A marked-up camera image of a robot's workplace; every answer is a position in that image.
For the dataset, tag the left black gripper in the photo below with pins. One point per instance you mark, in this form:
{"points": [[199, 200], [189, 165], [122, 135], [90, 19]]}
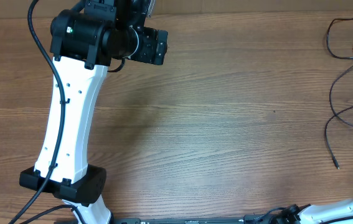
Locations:
{"points": [[153, 51]]}

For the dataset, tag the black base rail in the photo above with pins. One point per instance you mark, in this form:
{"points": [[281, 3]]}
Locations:
{"points": [[238, 220]]}

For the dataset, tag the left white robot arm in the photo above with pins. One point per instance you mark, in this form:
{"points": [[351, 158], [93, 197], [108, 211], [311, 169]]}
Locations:
{"points": [[85, 39]]}

